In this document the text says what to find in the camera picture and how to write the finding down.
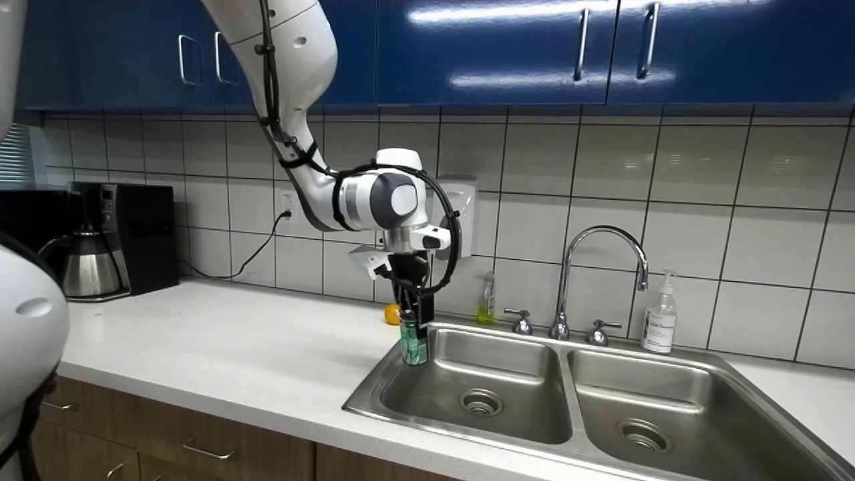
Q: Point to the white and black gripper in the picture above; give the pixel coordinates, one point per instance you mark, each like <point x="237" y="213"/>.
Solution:
<point x="404" y="262"/>

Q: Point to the green soda can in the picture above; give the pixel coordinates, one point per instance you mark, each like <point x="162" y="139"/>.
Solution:
<point x="413" y="342"/>

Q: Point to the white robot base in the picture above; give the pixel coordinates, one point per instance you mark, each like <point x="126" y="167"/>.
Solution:
<point x="32" y="307"/>

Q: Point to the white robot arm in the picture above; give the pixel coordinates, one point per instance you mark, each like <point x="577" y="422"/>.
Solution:
<point x="286" y="51"/>

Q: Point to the stainless steel double sink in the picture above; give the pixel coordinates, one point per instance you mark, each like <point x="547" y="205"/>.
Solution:
<point x="617" y="409"/>

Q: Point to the orange fruit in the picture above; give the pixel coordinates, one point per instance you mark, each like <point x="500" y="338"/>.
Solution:
<point x="393" y="313"/>

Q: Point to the yellow dish soap bottle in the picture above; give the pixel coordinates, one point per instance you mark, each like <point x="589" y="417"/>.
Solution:
<point x="484" y="307"/>

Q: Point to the chrome gooseneck faucet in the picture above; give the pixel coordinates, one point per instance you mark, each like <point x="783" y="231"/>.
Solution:
<point x="591" y="281"/>

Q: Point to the clear soap bottle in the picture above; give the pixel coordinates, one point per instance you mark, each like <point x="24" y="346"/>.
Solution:
<point x="660" y="319"/>

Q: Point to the black coffee machine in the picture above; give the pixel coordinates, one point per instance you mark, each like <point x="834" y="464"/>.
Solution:
<point x="138" y="223"/>

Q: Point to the steel coffee carafe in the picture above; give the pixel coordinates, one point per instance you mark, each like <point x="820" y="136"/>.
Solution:
<point x="91" y="267"/>

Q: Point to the wooden lower cabinets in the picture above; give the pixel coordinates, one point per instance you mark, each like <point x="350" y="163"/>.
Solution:
<point x="95" y="433"/>

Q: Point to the blue upper cabinets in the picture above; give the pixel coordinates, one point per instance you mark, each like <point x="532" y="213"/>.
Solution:
<point x="464" y="54"/>

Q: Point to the white wall outlet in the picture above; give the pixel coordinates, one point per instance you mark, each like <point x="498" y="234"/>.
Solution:
<point x="286" y="209"/>

